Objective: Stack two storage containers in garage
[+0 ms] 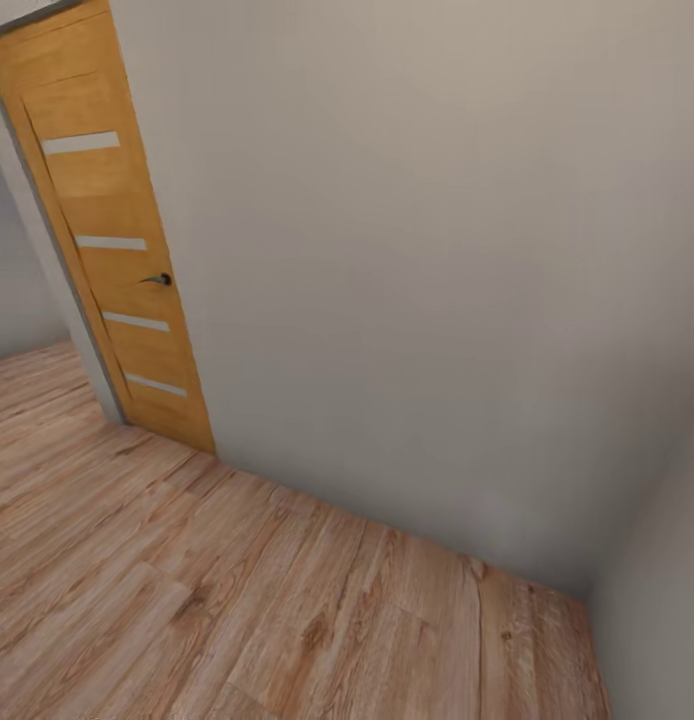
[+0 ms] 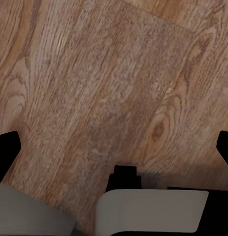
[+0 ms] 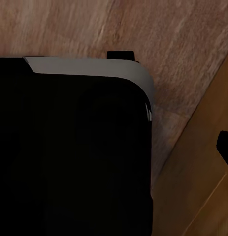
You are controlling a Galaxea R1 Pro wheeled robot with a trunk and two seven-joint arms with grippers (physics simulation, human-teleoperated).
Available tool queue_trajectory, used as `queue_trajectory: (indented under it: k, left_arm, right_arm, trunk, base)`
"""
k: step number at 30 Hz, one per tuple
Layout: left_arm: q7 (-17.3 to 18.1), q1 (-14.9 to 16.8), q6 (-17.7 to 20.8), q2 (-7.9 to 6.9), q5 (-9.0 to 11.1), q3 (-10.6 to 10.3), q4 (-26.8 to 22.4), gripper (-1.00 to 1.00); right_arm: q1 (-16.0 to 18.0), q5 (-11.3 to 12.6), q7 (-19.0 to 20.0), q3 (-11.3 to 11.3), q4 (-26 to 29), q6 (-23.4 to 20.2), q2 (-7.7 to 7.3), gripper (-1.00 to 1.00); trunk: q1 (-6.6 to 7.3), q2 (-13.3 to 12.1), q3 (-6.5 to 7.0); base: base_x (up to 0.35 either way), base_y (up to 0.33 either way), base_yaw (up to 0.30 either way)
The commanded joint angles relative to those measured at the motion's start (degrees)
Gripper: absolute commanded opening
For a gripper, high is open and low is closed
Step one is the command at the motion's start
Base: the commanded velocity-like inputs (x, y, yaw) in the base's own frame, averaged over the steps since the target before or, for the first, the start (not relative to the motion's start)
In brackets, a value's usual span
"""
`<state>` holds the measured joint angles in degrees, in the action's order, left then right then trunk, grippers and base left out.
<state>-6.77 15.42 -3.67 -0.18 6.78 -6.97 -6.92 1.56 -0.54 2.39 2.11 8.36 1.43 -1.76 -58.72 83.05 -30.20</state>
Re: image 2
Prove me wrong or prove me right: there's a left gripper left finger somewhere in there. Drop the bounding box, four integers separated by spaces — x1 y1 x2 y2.
0 131 21 183

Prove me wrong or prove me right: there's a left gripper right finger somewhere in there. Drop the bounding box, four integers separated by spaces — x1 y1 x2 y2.
216 131 228 164

